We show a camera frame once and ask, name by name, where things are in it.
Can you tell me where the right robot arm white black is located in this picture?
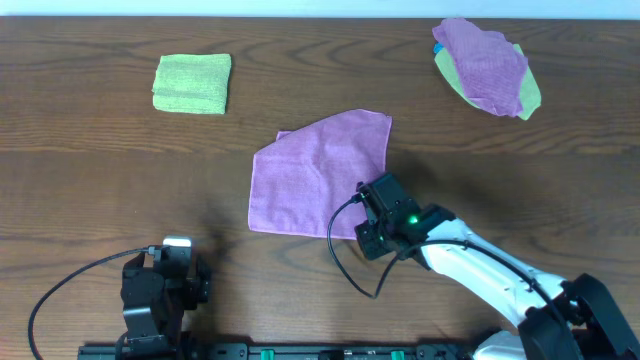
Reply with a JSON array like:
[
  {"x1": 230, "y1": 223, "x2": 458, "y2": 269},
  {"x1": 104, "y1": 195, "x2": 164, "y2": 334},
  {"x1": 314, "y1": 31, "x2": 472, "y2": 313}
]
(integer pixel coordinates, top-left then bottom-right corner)
[{"x1": 356, "y1": 202, "x2": 639, "y2": 359}]

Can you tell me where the green cloth under pile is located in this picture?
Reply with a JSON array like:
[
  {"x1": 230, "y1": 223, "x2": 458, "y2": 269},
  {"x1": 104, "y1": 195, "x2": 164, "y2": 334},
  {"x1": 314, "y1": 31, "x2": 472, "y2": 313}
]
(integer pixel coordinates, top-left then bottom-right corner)
[{"x1": 434, "y1": 46, "x2": 542, "y2": 121}]

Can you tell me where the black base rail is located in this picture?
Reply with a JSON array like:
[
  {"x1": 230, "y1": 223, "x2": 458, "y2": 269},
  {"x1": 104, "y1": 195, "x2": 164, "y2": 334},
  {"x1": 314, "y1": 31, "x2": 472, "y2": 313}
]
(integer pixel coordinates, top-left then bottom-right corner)
[{"x1": 77, "y1": 341, "x2": 481, "y2": 360}]

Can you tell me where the crumpled purple cloth on pile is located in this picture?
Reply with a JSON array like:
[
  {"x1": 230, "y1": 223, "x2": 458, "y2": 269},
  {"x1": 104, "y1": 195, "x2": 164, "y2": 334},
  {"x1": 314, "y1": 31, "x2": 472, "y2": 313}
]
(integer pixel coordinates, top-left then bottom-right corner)
[{"x1": 432, "y1": 18, "x2": 528, "y2": 117}]

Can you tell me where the left black camera cable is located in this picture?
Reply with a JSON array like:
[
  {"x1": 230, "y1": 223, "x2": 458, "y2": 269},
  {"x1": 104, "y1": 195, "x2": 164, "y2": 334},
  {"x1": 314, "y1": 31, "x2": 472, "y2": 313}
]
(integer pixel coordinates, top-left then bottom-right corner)
[{"x1": 27, "y1": 246, "x2": 157, "y2": 360}]

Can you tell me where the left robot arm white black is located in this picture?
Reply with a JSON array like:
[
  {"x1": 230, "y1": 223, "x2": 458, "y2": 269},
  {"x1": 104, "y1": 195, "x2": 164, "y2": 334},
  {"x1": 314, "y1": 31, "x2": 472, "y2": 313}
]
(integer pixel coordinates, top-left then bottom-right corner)
[{"x1": 115, "y1": 250, "x2": 212, "y2": 359}]

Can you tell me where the right black camera cable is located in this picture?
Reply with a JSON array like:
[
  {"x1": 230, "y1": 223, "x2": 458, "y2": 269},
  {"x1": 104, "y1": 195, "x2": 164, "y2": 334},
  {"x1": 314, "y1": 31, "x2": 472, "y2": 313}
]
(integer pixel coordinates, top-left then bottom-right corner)
[{"x1": 326, "y1": 193, "x2": 576, "y2": 346}]

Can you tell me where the folded green cloth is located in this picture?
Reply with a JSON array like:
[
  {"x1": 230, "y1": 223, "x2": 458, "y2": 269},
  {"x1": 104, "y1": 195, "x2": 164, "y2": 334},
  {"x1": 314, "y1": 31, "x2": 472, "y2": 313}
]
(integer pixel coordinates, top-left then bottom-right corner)
[{"x1": 152, "y1": 54, "x2": 232, "y2": 115}]

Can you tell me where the purple microfiber cloth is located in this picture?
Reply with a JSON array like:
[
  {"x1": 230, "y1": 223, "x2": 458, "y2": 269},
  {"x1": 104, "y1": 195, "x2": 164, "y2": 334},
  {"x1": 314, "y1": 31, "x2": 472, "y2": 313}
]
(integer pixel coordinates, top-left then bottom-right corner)
[{"x1": 248, "y1": 109, "x2": 392, "y2": 238}]

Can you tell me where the black camera cable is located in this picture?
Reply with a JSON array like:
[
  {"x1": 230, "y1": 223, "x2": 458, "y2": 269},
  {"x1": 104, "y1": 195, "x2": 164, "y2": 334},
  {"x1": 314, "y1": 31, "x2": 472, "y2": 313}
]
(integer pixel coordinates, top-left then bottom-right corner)
[
  {"x1": 27, "y1": 246, "x2": 157, "y2": 360},
  {"x1": 326, "y1": 193, "x2": 576, "y2": 346}
]

